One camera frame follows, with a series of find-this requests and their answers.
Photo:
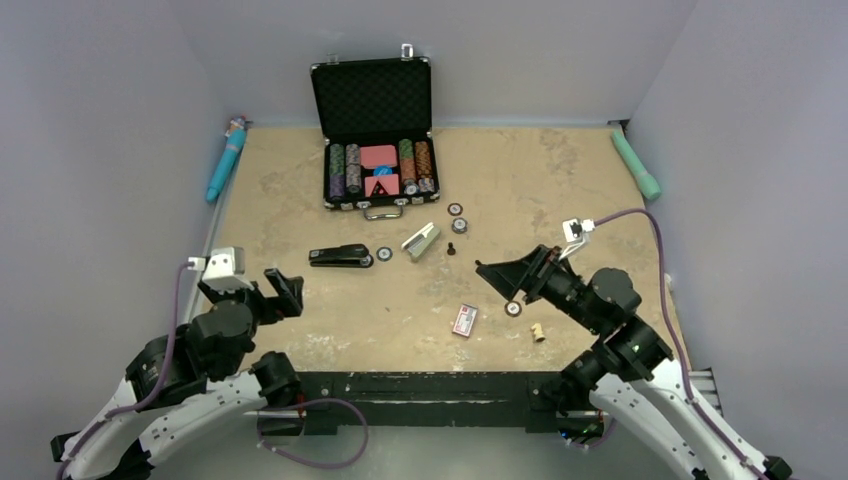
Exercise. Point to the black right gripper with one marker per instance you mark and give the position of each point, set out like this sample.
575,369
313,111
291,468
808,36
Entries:
509,276

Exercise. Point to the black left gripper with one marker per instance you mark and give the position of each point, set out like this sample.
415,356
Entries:
271,306

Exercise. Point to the red white staple box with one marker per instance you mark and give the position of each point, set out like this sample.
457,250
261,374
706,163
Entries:
465,320

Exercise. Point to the black stapler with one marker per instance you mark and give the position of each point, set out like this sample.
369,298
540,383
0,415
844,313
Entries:
344,256

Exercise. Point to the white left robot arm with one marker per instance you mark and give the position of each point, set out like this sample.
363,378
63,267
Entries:
185,382

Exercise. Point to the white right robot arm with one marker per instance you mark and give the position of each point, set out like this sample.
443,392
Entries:
630,372

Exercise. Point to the poker chip near stapler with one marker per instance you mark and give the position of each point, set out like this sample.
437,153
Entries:
383,254

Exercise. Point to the brown poker chip right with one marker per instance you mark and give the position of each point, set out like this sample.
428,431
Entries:
513,309

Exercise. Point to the white chess rook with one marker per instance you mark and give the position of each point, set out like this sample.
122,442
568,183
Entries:
537,333

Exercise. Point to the grey loose poker chip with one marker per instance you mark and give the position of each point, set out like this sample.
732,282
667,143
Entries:
459,225

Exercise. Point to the upper loose poker chip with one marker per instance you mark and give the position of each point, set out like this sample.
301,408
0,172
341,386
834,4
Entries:
455,209

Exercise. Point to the blue marker pen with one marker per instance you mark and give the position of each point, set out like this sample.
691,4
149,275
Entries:
235,139

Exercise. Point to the green marker pen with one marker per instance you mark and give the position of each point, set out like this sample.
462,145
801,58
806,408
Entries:
646,182

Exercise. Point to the black poker chip case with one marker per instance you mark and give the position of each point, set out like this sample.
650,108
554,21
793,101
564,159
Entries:
377,128

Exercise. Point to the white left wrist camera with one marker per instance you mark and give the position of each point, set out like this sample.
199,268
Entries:
222,270

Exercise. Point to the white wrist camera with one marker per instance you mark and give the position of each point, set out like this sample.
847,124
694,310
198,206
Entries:
222,270
577,236

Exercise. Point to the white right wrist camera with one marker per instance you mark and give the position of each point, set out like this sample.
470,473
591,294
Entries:
577,236

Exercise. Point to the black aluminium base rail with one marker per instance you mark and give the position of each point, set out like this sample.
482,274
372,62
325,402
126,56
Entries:
537,402

